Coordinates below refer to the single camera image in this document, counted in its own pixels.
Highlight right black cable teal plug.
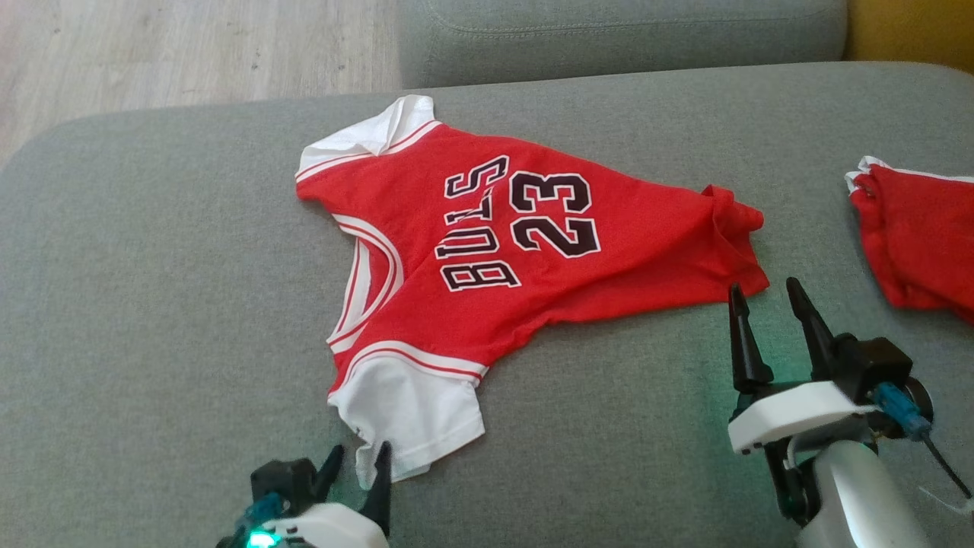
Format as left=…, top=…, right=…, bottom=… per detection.
left=874, top=383, right=974, bottom=501

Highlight grey sofa seat cushion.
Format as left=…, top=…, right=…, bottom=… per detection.
left=0, top=62, right=974, bottom=548

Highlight left black cable teal plug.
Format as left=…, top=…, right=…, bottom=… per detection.
left=232, top=491, right=288, bottom=543

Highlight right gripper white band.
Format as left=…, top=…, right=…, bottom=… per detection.
left=727, top=277, right=877, bottom=527

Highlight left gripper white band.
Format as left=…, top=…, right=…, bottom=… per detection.
left=251, top=441, right=393, bottom=548

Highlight red shorts with white stripe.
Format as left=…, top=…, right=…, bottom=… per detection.
left=845, top=156, right=974, bottom=325

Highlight red Bulls 23 jersey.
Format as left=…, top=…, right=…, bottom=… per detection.
left=295, top=94, right=770, bottom=490

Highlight grey sofa back cushion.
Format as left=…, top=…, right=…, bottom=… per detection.
left=396, top=0, right=849, bottom=91

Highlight white cable tie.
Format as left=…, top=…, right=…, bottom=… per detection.
left=917, top=486, right=974, bottom=513

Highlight mustard yellow panel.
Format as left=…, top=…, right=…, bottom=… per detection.
left=845, top=0, right=974, bottom=75

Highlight black cable teal plug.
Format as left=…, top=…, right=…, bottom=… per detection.
left=232, top=491, right=288, bottom=543
left=874, top=383, right=974, bottom=501

